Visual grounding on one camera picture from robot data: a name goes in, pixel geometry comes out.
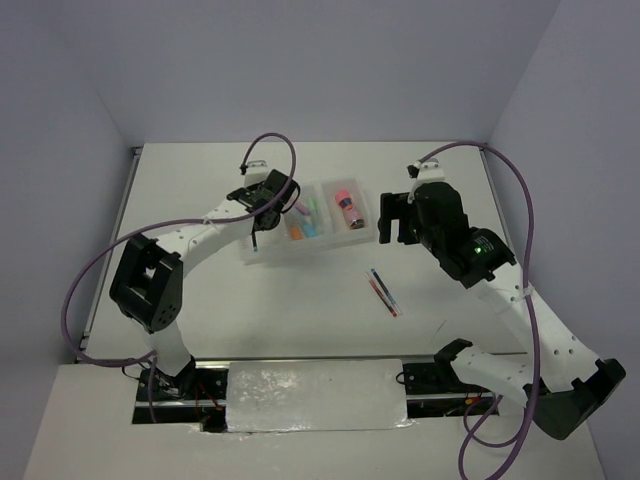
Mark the pink capped glue bottle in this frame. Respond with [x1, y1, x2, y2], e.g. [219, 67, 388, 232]
[334, 189, 366, 230]

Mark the orange capped highlighter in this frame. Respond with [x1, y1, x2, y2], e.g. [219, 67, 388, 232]
[286, 216, 303, 241]

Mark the green capped highlighter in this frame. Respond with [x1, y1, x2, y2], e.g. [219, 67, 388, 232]
[306, 197, 319, 214]

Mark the blue highlighter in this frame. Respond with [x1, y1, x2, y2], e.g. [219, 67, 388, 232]
[299, 214, 319, 238]

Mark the dark blue pen refill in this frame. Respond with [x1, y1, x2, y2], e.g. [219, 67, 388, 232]
[370, 268, 402, 315]

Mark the red pen refill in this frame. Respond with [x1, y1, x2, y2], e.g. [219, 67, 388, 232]
[365, 272, 398, 318]

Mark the purple highlighter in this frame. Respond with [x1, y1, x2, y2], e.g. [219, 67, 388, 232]
[294, 201, 311, 216]

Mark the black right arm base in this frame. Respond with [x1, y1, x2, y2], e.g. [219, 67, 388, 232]
[401, 360, 451, 395]

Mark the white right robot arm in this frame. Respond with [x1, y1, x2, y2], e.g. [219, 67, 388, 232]
[377, 182, 626, 440]

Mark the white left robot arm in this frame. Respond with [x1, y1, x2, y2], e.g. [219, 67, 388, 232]
[109, 170, 300, 399]

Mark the white three-compartment tray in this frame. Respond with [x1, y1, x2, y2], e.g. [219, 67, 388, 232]
[237, 177, 374, 264]

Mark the silver foil tape sheet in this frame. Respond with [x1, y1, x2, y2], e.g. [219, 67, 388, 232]
[226, 359, 411, 433]

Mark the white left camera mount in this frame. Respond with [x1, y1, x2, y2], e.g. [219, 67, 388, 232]
[240, 160, 270, 188]

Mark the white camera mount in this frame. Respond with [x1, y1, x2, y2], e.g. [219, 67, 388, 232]
[407, 158, 445, 191]
[240, 160, 270, 188]

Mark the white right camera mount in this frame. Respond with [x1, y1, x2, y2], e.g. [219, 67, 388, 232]
[407, 158, 445, 191]

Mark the aluminium table edge rail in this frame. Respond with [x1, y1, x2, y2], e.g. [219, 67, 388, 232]
[478, 147, 505, 227]

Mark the aluminium left table rail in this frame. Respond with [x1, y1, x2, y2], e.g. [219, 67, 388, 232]
[78, 146, 143, 353]

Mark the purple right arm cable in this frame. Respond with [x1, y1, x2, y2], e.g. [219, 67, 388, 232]
[417, 141, 544, 480]

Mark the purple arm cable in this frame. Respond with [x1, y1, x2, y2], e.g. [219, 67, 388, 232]
[60, 132, 299, 424]
[417, 141, 544, 480]

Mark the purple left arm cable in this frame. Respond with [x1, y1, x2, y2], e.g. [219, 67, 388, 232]
[60, 132, 299, 424]

